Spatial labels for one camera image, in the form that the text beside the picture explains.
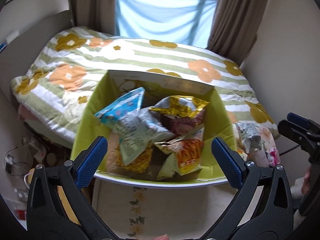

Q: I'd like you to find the white plastic snack bag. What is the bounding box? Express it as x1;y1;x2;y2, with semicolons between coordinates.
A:
113;107;175;165

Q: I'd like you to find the gold yellow snack bag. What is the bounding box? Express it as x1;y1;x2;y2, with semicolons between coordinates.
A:
149;95;209;118

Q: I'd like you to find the blue illustrated snack bag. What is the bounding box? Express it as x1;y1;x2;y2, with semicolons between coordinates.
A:
94;87;145;128

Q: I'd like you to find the person left hand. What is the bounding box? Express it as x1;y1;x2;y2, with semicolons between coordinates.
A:
152;235;169;240

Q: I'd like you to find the pink floral snack bag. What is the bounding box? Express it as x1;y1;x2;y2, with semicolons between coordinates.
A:
248;126;280;167

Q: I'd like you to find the grey printed snack bag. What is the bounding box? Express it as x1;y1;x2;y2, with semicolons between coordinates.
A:
235;122;262;153

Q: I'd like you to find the orange noodle snack bag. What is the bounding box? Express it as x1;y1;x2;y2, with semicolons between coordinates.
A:
154;125;204;180

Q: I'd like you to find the dark red snack bag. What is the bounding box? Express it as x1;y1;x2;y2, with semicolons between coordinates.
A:
161;109;206;136

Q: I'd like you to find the floral striped quilt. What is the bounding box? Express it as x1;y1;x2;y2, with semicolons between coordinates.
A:
10;27;279;143

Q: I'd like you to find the yellow-green cardboard box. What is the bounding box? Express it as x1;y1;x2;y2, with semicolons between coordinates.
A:
71;70;236;189

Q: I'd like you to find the brown right curtain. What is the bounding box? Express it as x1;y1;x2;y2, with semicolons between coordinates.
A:
207;0;268;65

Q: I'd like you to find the brown curtain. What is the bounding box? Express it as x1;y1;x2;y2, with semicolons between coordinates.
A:
68;0;116;34
207;0;268;65

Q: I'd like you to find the grey bed headboard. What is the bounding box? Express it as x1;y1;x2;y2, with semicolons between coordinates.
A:
1;10;73;105

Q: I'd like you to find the blue pack on headboard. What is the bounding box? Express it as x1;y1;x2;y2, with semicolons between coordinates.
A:
0;43;7;52

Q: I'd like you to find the light blue window cloth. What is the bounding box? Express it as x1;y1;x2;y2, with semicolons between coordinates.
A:
115;0;217;48

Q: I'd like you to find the brown left curtain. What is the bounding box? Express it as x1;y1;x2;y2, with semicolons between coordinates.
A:
68;0;116;34

